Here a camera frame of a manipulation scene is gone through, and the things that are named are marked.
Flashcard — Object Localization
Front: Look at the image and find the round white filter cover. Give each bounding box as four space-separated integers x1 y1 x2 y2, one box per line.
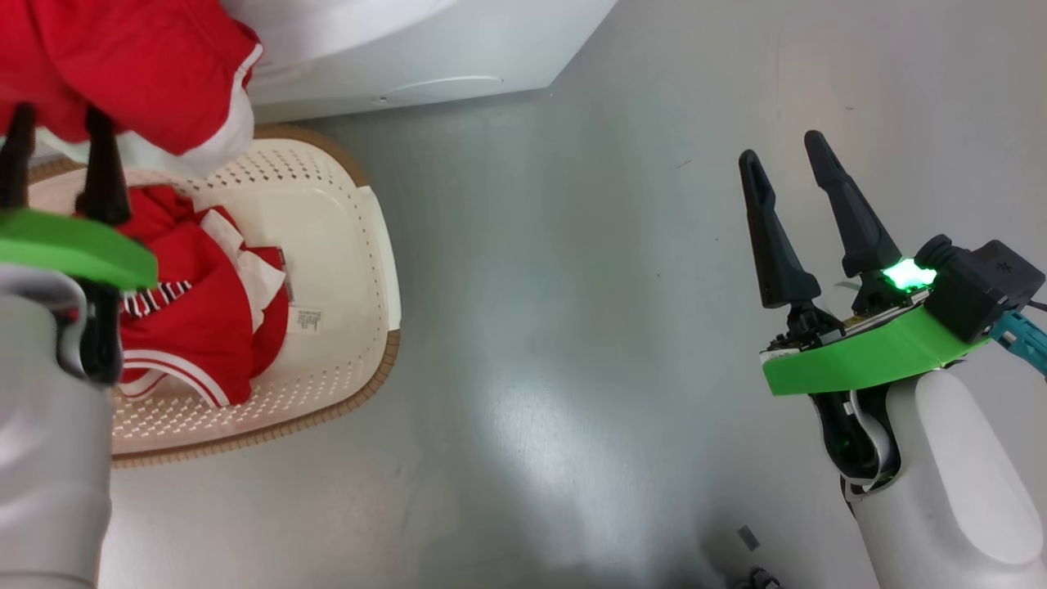
380 76 506 106

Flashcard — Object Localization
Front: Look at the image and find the white front-load washing machine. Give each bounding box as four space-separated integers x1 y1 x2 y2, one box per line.
221 0 620 125

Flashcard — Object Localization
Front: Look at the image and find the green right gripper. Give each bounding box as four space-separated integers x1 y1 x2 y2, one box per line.
739 130 991 398

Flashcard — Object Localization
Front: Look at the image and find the teal cable connector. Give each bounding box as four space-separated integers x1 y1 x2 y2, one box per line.
990 309 1047 377

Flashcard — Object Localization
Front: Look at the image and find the red garment with white stripes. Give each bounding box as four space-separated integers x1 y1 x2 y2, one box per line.
115 184 325 408

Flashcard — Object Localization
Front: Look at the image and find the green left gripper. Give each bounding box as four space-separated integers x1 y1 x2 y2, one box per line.
0 102 160 292

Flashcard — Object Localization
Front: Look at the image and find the red shirt with white trim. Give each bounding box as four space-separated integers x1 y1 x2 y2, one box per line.
0 0 264 179

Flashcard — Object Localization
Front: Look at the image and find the cream perforated laundry basket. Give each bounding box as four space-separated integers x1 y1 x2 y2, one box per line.
25 124 402 469

